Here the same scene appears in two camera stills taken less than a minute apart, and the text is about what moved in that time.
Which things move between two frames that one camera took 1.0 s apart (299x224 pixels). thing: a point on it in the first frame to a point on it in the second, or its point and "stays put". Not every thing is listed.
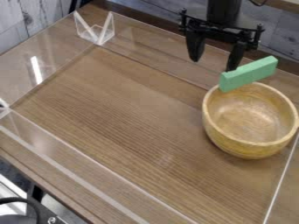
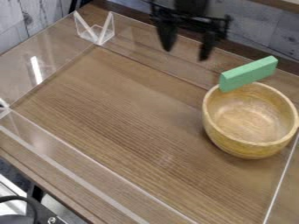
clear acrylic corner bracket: (98, 35) stays put
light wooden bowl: (251, 120) stays put
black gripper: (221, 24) to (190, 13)
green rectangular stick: (247, 73) stays put
